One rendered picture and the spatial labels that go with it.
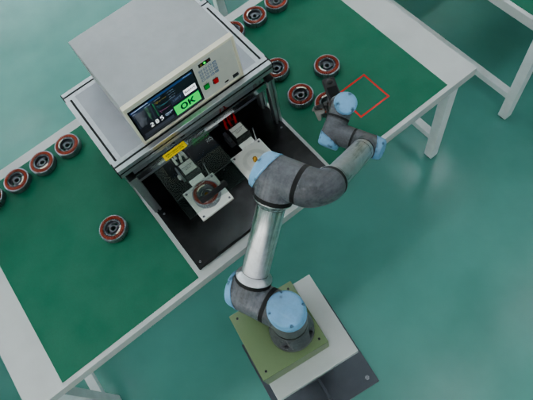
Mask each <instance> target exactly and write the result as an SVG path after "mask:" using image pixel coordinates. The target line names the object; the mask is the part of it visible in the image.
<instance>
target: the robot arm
mask: <svg viewBox="0 0 533 400"><path fill-rule="evenodd" d="M322 84H323V87H324V90H325V93H326V95H327V97H328V101H326V102H323V103H322V104H319V105H317V106H314V107H313V109H312V111H314V112H315V115H316V117H317V119H318V121H321V119H322V114H324V113H325V108H326V111H327V115H328V116H327V118H326V120H325V123H324V126H323V128H322V130H321V131H320V135H319V139H318V143H319V144H320V145H322V146H324V147H326V148H329V149H331V150H334V151H336V150H338V148H339V147H342V148H346V150H345V151H344V152H343V153H342V154H341V155H340V156H339V157H338V158H336V159H335V160H334V161H333V162H332V163H331V164H330V165H329V166H325V167H322V168H316V167H312V166H310V165H308V164H306V163H302V162H300V161H297V160H294V159H292V158H289V157H288V156H284V155H283V154H279V153H277V152H272V151H268V152H265V153H263V154H262V155H261V156H260V157H259V158H258V160H257V161H256V162H255V165H254V166H253V168H252V169H251V173H250V175H249V179H248V182H249V185H250V186H251V187H253V188H255V190H254V194H253V198H254V200H255V201H256V202H257V203H256V207H255V214H254V217H253V221H252V225H251V231H250V235H249V238H248V242H247V249H246V252H245V256H244V260H243V266H242V267H239V268H238V269H237V270H236V271H234V272H233V273H232V274H231V275H230V277H229V278H228V283H226V286H225V289H224V300H225V301H226V303H227V304H228V305H229V306H231V307H232V308H233V309H234V310H237V311H240V312H241V313H244V314H246V315H247V316H249V317H251V318H253V319H255V320H256V321H259V322H261V323H263V324H264V325H267V326H269V333H270V338H271V340H272V341H273V342H274V344H275V345H276V346H277V347H278V348H280V349H281V350H283V351H285V352H298V351H300V350H302V349H304V348H306V347H307V346H308V345H309V344H310V342H311V341H312V339H313V336H314V323H313V319H312V317H311V316H310V314H309V313H308V312H307V308H306V305H305V303H304V301H303V300H302V299H301V297H300V296H299V295H298V294H296V293H294V292H292V291H290V290H279V289H278V288H276V287H273V286H271V284H272V276H271V274H270V267H271V264H272V260H273V258H274V252H275V249H276V245H277V242H278V236H279V233H280V230H281V227H282V221H283V218H284V214H285V211H286V209H288V208H290V207H291V206H292V205H293V204H294V205H296V206H300V207H304V208H316V207H320V206H326V205H327V204H330V203H332V202H334V201H336V200H337V199H339V198H340V197H341V196H342V195H343V194H344V193H345V191H346V190H347V186H348V183H349V182H350V181H351V180H352V179H353V177H354V176H355V175H356V174H357V173H358V172H359V171H360V169H361V168H362V167H363V166H364V165H365V164H366V162H367V161H368V160H369V159H370V158H371V159H375V160H379V159H381V157H382V155H383V153H384V151H385V147H386V144H387V142H386V139H385V138H382V137H379V136H378V135H374V134H372V133H368V132H365V131H363V130H361V129H357V128H354V127H352V126H349V125H348V122H349V120H350V118H351V115H352V113H353V112H354V111H355V109H356V107H357V105H358V102H357V98H356V97H355V96H354V95H353V94H352V93H351V92H339V88H338V86H337V83H336V80H335V78H334V77H330V78H327V79H323V80H322ZM321 109H322V110H321Z"/></svg>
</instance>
